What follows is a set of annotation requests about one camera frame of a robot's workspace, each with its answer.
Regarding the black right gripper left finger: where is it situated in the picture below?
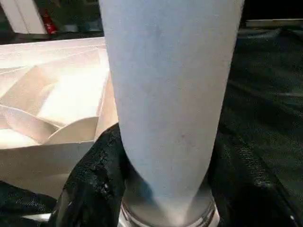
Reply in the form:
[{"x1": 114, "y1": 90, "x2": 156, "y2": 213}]
[{"x1": 48, "y1": 122, "x2": 130, "y2": 227}]

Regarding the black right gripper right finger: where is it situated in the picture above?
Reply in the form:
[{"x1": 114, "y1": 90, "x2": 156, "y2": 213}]
[{"x1": 207, "y1": 131, "x2": 303, "y2": 227}]

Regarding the white plastic table top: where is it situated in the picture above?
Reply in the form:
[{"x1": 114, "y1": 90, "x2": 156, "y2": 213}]
[{"x1": 0, "y1": 36, "x2": 119, "y2": 201}]

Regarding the white plastic table leg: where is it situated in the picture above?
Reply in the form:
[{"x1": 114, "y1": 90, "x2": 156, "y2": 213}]
[{"x1": 98, "y1": 0, "x2": 244, "y2": 227}]

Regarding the black mat cloth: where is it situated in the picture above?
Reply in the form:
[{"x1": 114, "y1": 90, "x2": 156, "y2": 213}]
[{"x1": 0, "y1": 23, "x2": 303, "y2": 227}]

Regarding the red bottle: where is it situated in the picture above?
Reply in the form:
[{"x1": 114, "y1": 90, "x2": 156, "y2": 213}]
[{"x1": 42, "y1": 10, "x2": 57, "y2": 34}]

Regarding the grey low shelf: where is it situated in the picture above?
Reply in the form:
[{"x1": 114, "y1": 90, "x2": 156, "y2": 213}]
[{"x1": 245, "y1": 18, "x2": 303, "y2": 28}]

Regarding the white glass-door cabinet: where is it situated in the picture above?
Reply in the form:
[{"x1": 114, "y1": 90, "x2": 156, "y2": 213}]
[{"x1": 0, "y1": 0, "x2": 48, "y2": 35}]

